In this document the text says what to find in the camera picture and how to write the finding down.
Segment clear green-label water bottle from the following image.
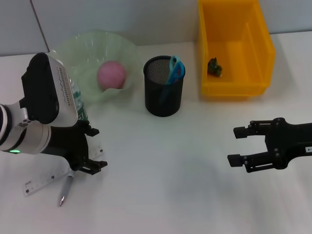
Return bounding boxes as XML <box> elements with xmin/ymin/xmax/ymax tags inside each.
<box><xmin>55</xmin><ymin>59</ymin><xmax>89</xmax><ymax>122</ymax></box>

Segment blue scissors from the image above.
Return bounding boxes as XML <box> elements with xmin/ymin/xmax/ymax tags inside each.
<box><xmin>159</xmin><ymin>55</ymin><xmax>186</xmax><ymax>104</ymax></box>

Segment pink peach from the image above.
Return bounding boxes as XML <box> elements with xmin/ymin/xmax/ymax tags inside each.
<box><xmin>97</xmin><ymin>60</ymin><xmax>127</xmax><ymax>90</ymax></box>

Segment yellow plastic bin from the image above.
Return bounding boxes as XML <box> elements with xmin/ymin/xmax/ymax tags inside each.
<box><xmin>197</xmin><ymin>0</ymin><xmax>276</xmax><ymax>100</ymax></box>

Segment translucent green fruit plate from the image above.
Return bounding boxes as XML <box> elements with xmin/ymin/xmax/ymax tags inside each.
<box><xmin>50</xmin><ymin>29</ymin><xmax>142</xmax><ymax>105</ymax></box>

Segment green plastic wrapper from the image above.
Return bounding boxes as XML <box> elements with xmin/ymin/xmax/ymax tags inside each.
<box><xmin>207</xmin><ymin>57</ymin><xmax>224</xmax><ymax>78</ymax></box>

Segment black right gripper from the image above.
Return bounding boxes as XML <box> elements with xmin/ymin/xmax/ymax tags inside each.
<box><xmin>227</xmin><ymin>117</ymin><xmax>312</xmax><ymax>174</ymax></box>

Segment black mesh pen holder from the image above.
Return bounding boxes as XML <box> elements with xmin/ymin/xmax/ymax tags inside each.
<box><xmin>143</xmin><ymin>55</ymin><xmax>186</xmax><ymax>117</ymax></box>

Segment clear plastic ruler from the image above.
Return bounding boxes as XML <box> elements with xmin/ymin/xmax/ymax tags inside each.
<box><xmin>23</xmin><ymin>140</ymin><xmax>104</xmax><ymax>197</ymax></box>

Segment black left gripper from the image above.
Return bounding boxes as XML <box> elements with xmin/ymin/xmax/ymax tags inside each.
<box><xmin>40</xmin><ymin>120</ymin><xmax>108</xmax><ymax>176</ymax></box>

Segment silver ballpoint pen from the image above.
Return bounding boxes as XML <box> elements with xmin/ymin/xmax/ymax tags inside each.
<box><xmin>57</xmin><ymin>170</ymin><xmax>75</xmax><ymax>207</ymax></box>

